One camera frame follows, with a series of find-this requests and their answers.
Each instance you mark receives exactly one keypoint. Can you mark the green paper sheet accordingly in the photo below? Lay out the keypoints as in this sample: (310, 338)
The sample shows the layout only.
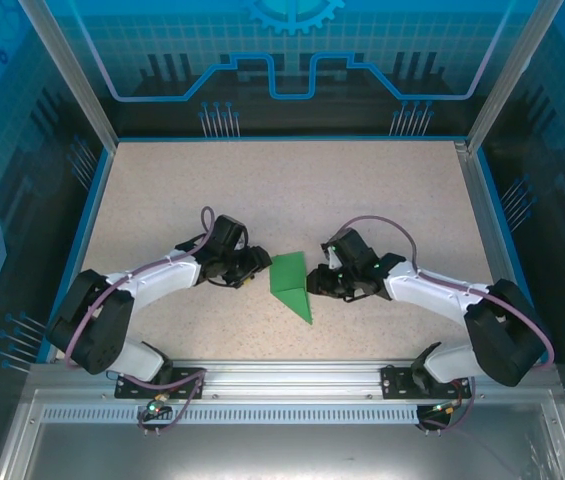
(287, 275)

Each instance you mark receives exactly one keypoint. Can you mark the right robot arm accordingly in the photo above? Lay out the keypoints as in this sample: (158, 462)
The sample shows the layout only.
(502, 330)

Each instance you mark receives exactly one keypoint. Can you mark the blue table edge strip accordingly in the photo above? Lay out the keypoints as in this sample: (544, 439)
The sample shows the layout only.
(79, 250)

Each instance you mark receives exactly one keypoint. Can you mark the wide aluminium frame rail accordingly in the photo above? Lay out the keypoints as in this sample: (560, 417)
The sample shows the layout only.
(287, 380)

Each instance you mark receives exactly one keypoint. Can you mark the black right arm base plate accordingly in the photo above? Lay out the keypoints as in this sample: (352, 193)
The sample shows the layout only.
(397, 382)

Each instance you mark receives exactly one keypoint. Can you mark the narrow aluminium side rail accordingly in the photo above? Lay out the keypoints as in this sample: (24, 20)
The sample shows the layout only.
(473, 175)

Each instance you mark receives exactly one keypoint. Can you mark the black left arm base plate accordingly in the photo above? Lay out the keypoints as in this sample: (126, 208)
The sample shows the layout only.
(127, 390)

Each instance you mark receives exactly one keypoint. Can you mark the aluminium frame post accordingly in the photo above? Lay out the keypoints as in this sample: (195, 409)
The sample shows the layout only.
(508, 75)
(72, 75)

